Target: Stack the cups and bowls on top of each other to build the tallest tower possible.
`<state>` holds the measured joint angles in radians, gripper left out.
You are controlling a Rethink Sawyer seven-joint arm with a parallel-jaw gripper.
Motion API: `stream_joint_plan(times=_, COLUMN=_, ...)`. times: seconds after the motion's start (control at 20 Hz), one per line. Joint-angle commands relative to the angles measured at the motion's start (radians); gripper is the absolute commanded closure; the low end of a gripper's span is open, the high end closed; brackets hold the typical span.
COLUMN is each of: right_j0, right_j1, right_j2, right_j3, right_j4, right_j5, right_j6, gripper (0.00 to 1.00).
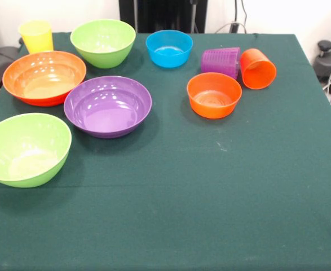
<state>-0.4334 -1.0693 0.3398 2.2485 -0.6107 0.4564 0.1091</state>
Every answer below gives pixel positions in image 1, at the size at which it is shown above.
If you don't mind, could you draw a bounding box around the small orange plastic bowl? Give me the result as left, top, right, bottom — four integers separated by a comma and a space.
186, 72, 243, 120

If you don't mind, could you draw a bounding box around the purple plastic cup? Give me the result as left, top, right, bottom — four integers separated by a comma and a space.
201, 47, 241, 81

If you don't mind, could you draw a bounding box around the orange plastic cup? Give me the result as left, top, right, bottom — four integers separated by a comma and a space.
239, 48, 277, 90

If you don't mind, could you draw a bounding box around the purple plastic bowl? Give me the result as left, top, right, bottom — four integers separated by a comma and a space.
63, 75, 153, 139

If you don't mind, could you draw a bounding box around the dark green tablecloth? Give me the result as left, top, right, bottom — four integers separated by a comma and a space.
0, 31, 331, 271

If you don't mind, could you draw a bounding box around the blue plastic bowl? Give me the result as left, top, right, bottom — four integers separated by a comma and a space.
145, 30, 194, 68

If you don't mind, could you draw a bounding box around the lime green plastic bowl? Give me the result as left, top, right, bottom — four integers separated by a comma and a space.
0, 112, 72, 189
70, 19, 136, 69

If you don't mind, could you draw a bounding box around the wide orange plastic bowl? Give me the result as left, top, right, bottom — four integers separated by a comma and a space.
2, 50, 87, 107

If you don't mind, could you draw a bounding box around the yellow plastic cup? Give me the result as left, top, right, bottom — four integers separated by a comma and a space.
17, 20, 54, 55

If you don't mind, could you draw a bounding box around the black stand with knob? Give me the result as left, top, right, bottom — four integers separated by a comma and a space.
313, 40, 331, 82

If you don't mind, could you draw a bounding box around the black office chair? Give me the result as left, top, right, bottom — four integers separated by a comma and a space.
0, 21, 22, 91

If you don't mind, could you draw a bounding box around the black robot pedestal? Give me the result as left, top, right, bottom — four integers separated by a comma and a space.
119, 0, 208, 34

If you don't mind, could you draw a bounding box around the grey cable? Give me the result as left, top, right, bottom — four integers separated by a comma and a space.
214, 21, 248, 34

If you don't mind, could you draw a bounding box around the black hanging cable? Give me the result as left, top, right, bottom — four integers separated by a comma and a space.
240, 0, 250, 24

